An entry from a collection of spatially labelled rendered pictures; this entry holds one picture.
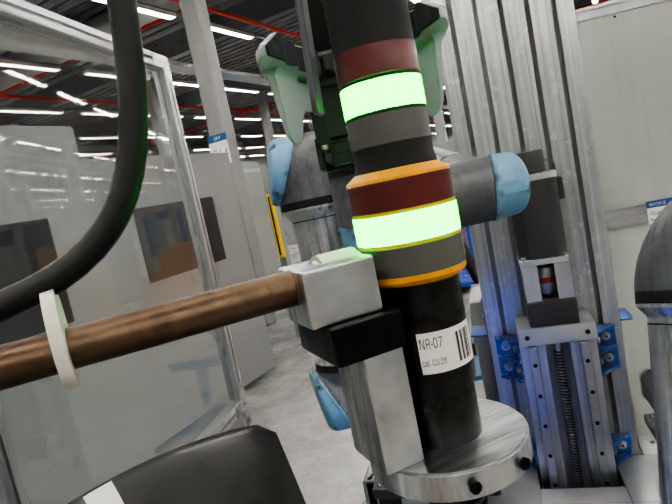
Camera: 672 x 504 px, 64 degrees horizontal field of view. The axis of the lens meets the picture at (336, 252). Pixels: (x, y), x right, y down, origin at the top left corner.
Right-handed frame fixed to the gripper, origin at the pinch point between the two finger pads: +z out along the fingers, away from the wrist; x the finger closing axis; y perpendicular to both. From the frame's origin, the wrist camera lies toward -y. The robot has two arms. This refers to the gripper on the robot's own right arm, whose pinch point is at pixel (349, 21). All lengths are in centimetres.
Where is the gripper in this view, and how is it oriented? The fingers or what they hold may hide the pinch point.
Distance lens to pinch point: 31.8
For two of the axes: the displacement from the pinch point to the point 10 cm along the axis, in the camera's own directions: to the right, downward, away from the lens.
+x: -9.8, 2.0, 0.4
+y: 2.0, 9.7, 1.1
